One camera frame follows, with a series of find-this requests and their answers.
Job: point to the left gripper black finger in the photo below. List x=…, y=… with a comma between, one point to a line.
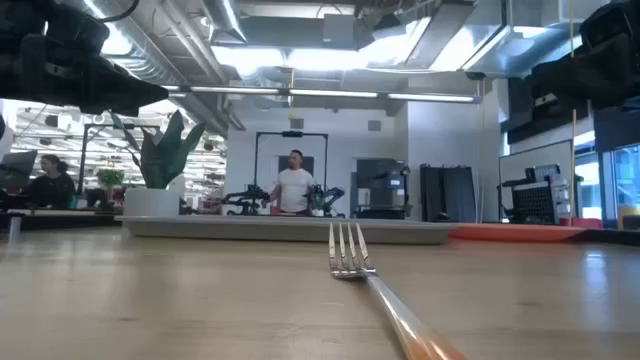
x=145, y=95

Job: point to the orange plate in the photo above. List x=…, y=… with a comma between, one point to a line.
x=515, y=233

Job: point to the grey rectangular tray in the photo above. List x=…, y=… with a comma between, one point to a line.
x=280, y=231

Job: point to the silver metal fork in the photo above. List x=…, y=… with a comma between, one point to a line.
x=395, y=310

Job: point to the black background robot arm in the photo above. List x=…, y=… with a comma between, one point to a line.
x=247, y=197
x=327, y=197

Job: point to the green snake plant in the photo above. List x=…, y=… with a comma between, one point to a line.
x=165, y=160

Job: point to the small green potted plant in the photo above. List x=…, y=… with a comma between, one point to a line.
x=110, y=177

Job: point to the dark computer monitor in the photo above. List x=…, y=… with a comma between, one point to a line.
x=17, y=167

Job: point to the framed whiteboard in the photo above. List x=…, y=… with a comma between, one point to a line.
x=535, y=155

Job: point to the white round plant pot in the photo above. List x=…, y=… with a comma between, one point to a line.
x=151, y=202

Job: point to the seated person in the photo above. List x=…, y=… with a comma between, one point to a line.
x=52, y=190

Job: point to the background desk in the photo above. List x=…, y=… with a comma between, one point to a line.
x=55, y=218

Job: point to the black pegboard cart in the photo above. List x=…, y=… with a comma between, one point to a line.
x=537, y=200

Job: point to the red bin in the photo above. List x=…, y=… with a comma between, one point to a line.
x=582, y=222

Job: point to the long ceiling light strip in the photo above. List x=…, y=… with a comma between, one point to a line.
x=330, y=93

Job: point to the black folding screen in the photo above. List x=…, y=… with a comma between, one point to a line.
x=450, y=192

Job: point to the dark grey machine cabinet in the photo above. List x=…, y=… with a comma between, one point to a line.
x=382, y=182

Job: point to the silver ceiling air duct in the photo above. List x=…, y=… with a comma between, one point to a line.
x=150, y=45

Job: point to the black metal frame stand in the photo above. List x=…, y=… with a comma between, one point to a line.
x=86, y=160

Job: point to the black background rig frame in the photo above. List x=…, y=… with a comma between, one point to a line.
x=291, y=134

